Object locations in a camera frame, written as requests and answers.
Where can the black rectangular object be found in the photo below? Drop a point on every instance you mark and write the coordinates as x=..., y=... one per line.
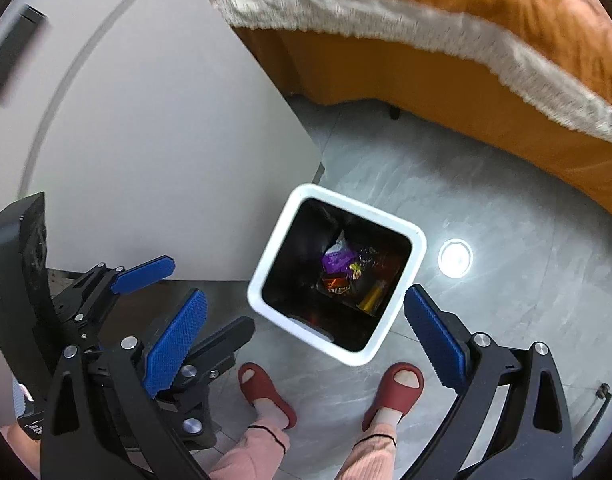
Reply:
x=11, y=50

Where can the person's left pink-trousered leg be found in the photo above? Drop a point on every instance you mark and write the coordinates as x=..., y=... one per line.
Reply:
x=251, y=450

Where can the orange snack wrapper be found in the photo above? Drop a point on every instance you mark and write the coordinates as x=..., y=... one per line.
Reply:
x=336, y=285

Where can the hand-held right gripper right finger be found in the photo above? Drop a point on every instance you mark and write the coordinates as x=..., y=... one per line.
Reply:
x=431, y=340

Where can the purple snack wrapper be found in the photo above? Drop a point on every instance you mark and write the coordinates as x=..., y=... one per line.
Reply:
x=337, y=257

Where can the white square trash bin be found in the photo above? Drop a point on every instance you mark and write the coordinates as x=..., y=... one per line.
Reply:
x=266, y=280

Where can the person's left forearm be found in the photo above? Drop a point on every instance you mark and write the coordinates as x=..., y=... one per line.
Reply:
x=18, y=440

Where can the person's right pink-trousered leg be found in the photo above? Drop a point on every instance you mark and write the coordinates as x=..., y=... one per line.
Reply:
x=371, y=452

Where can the orange blanket with white fringe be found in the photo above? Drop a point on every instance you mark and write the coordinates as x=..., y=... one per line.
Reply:
x=436, y=0

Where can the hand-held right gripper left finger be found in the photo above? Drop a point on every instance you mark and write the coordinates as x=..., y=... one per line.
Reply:
x=178, y=340

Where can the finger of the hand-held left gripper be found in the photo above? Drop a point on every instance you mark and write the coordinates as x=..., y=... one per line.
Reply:
x=141, y=272
x=221, y=342

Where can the person's right red slipper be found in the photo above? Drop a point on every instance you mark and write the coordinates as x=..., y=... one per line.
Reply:
x=393, y=390

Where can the black bed foot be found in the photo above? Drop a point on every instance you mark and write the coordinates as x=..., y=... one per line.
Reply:
x=394, y=111

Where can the person's left red slipper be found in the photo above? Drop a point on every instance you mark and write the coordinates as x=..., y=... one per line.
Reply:
x=266, y=390

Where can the person's pink-trousered leg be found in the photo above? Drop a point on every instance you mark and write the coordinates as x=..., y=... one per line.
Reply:
x=251, y=450
x=371, y=452

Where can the orange bed base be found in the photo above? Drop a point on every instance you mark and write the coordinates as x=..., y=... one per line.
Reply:
x=486, y=110

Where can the gold candy wrapper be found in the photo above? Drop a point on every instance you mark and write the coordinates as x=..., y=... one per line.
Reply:
x=358, y=270

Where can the person's red slipper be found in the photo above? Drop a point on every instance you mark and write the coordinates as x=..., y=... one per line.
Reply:
x=266, y=390
x=393, y=390

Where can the yellow wrapper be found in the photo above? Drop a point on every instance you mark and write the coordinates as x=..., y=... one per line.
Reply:
x=373, y=297

